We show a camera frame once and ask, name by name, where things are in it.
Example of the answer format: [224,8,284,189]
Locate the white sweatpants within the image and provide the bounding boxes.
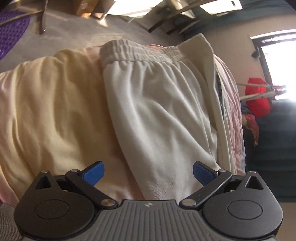
[99,33,232,201]

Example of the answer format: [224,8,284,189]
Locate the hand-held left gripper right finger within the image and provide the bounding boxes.
[179,161,264,207]

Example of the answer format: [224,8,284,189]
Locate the white dark framed chair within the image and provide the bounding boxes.
[147,0,244,35]

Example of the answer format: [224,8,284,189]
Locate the garment steamer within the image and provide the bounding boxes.
[238,82,288,102]

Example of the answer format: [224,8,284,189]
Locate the narrow blue curtain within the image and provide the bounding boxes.
[173,6,296,40]

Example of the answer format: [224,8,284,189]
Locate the cardboard box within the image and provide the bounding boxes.
[69,0,116,17]

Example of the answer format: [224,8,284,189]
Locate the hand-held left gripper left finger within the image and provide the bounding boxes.
[34,161,118,208]

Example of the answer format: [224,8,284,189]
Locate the purple floor mat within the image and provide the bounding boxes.
[0,11,31,59]

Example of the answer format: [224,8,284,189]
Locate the wide blue curtain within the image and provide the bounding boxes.
[244,98,296,202]

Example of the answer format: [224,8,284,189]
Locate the dark framed window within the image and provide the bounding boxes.
[249,30,296,100]

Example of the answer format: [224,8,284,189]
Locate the red cloth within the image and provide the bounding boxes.
[245,77,273,118]

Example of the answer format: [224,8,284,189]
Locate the pink clothes pile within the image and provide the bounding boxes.
[241,113,260,147]

